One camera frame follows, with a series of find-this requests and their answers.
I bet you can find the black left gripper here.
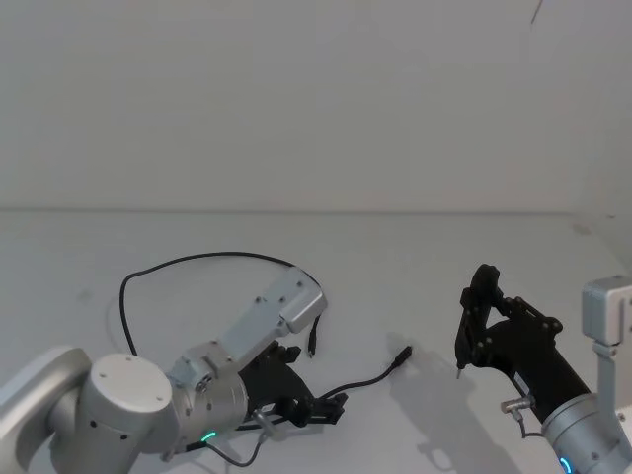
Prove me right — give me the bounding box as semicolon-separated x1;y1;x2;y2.
235;343;347;429

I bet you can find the long black camera cable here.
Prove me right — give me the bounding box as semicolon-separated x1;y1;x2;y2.
119;253;297;357

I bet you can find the black cable with plug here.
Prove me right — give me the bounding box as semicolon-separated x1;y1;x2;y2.
320;346;415;400

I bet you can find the thin cable with silver plug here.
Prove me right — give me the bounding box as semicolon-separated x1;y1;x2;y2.
209;410;278;466
500;397;545;441

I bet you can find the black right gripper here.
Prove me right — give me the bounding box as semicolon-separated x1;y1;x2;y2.
454;263;594;425

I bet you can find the short black dangling cable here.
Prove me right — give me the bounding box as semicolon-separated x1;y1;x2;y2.
306;313;321;359

